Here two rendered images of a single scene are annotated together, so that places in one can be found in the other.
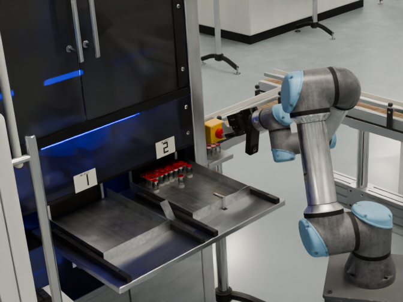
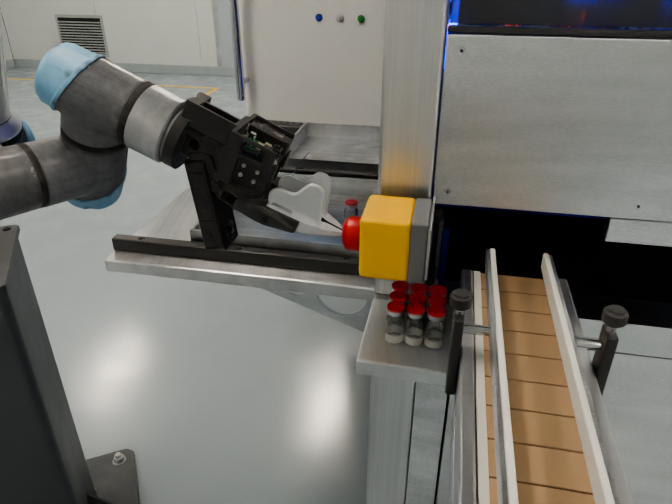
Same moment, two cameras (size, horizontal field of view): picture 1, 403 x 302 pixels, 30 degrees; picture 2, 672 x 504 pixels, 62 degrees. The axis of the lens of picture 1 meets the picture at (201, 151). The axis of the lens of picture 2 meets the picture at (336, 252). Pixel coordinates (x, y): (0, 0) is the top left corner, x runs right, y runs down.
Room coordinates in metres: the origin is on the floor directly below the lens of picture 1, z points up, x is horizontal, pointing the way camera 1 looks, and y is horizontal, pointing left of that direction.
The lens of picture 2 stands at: (3.01, -0.44, 1.28)
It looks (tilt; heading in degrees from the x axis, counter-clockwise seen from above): 28 degrees down; 143
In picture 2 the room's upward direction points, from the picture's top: straight up
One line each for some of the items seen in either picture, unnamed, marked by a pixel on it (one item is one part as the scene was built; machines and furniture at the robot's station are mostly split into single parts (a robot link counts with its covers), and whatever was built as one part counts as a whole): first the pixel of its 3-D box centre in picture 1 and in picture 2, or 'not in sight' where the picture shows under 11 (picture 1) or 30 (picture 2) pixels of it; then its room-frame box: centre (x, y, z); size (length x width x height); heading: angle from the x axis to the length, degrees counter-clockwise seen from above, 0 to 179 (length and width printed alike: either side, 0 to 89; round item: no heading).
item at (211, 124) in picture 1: (211, 130); (394, 237); (2.60, -0.04, 1.00); 0.08 x 0.07 x 0.07; 41
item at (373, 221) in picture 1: (369, 227); not in sight; (1.89, -0.47, 0.96); 0.13 x 0.12 x 0.14; 100
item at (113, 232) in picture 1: (105, 222); (367, 150); (2.13, 0.32, 0.90); 0.34 x 0.26 x 0.04; 41
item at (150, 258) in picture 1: (161, 217); (317, 189); (2.19, 0.15, 0.87); 0.70 x 0.48 x 0.02; 131
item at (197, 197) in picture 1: (188, 187); (322, 214); (2.33, 0.05, 0.90); 0.34 x 0.26 x 0.04; 40
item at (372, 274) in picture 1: (370, 260); not in sight; (1.89, -0.48, 0.84); 0.15 x 0.15 x 0.10
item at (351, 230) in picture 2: (219, 133); (359, 234); (2.57, -0.07, 0.99); 0.04 x 0.04 x 0.04; 41
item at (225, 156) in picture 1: (208, 156); (422, 339); (2.64, -0.03, 0.87); 0.14 x 0.13 x 0.02; 41
